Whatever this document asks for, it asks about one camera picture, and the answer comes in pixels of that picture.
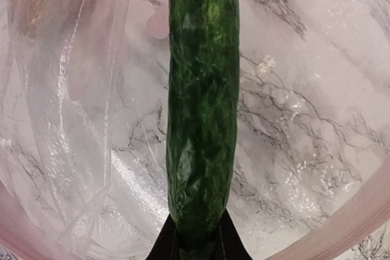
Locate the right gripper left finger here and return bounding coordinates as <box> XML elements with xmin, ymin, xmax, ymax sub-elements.
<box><xmin>146</xmin><ymin>214</ymin><xmax>180</xmax><ymax>260</ymax></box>

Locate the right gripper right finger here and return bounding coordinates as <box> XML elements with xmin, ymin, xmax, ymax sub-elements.
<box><xmin>213</xmin><ymin>210</ymin><xmax>252</xmax><ymax>260</ymax></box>

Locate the fake green cucumber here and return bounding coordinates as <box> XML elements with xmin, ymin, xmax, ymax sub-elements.
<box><xmin>166</xmin><ymin>0</ymin><xmax>240</xmax><ymax>259</ymax></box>

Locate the clear zip top bag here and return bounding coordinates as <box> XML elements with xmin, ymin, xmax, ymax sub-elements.
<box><xmin>1</xmin><ymin>0</ymin><xmax>389</xmax><ymax>259</ymax></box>

